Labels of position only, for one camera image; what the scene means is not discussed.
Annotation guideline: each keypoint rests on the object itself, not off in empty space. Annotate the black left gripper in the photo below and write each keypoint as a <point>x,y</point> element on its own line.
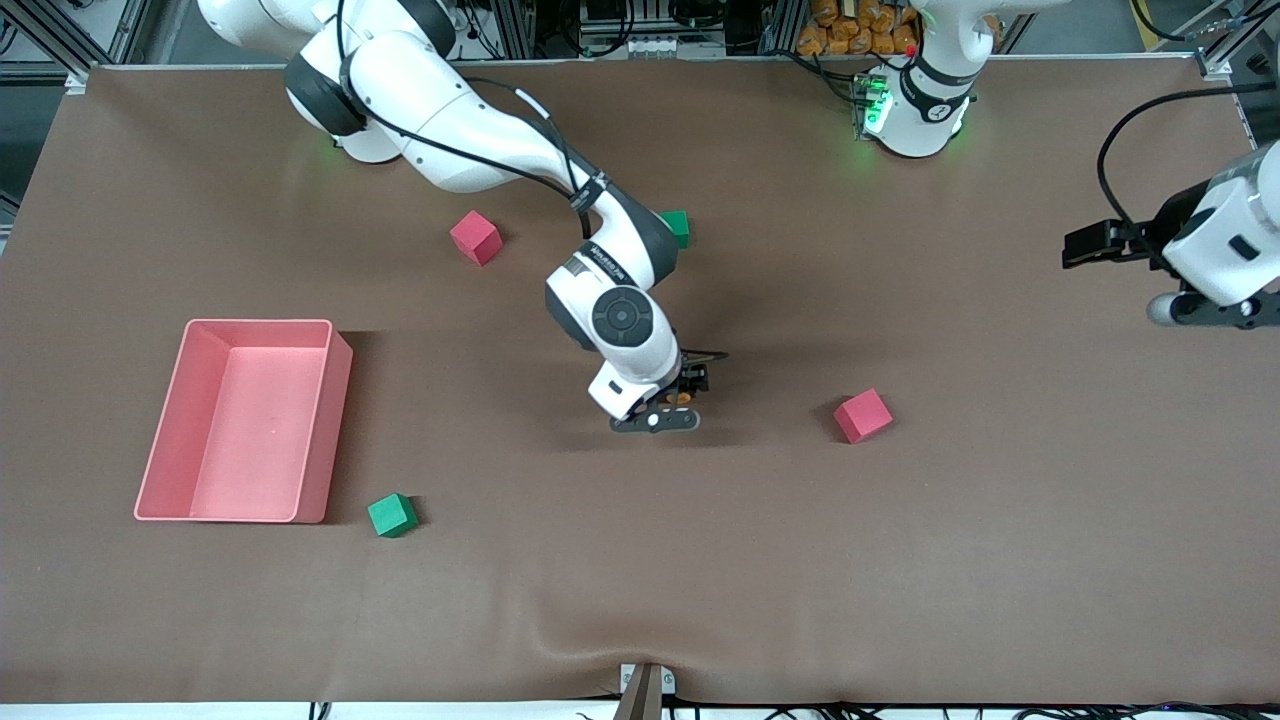
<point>1146,242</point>

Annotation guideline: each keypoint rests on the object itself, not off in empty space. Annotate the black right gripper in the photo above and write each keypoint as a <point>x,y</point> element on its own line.
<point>693,381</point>

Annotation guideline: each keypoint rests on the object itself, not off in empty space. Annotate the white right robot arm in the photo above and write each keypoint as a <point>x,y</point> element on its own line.
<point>450,130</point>

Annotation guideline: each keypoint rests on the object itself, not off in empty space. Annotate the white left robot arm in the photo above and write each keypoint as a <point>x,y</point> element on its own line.
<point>1225,240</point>

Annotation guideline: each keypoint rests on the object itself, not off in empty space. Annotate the green foam cube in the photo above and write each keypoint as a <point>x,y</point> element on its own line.
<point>681,226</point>
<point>392,515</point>

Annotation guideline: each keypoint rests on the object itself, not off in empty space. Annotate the pink foam cube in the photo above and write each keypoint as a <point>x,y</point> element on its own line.
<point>863,416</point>
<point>476,238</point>

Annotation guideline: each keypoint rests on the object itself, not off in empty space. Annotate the brown table mat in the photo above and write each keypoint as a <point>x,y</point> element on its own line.
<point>640,560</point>

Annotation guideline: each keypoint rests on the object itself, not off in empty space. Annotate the white connector block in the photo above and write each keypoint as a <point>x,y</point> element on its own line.
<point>665,46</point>

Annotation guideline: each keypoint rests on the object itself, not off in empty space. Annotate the orange mesh bag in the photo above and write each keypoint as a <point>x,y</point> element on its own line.
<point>850,30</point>

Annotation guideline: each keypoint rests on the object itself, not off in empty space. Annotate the pink plastic bin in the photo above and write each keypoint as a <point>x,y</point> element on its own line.
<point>250,440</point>

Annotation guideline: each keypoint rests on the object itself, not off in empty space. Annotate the aluminium frame profile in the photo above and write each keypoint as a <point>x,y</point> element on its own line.
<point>50,35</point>
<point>1225,45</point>

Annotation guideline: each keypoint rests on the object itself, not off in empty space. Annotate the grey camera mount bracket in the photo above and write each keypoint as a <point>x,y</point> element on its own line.
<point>645,690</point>

